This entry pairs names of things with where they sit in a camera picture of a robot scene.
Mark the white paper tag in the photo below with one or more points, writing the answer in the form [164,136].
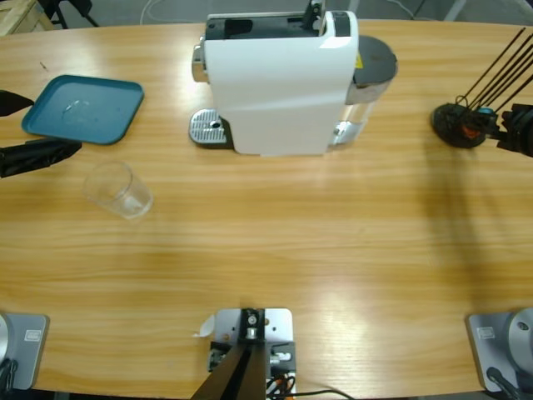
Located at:
[206,327]

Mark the teal plastic tray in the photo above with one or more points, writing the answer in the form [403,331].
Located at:
[83,108]

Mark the clear drinking glass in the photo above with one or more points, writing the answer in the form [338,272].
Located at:
[116,191]

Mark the black chair legs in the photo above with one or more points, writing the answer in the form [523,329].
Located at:
[54,6]

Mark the blue coffee capsule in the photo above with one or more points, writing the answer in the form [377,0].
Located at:
[485,111]

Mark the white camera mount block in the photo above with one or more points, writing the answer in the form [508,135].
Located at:
[279,321]

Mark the grey metal leg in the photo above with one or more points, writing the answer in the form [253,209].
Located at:
[456,8]

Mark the silver coffee machine lever lid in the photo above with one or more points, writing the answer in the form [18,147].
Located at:
[312,14]

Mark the white capsule coffee machine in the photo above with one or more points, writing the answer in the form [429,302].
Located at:
[275,91]

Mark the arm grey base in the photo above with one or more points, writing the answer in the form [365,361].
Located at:
[487,354]
[29,350]

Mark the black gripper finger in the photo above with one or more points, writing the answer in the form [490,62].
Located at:
[10,103]
[33,156]
[522,116]
[518,141]

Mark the orange coffee capsule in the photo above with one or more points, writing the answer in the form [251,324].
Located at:
[469,131]

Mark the dark camera mount post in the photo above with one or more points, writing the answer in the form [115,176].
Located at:
[237,375]

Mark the clear water tank grey lid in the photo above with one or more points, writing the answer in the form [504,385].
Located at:
[375,58]

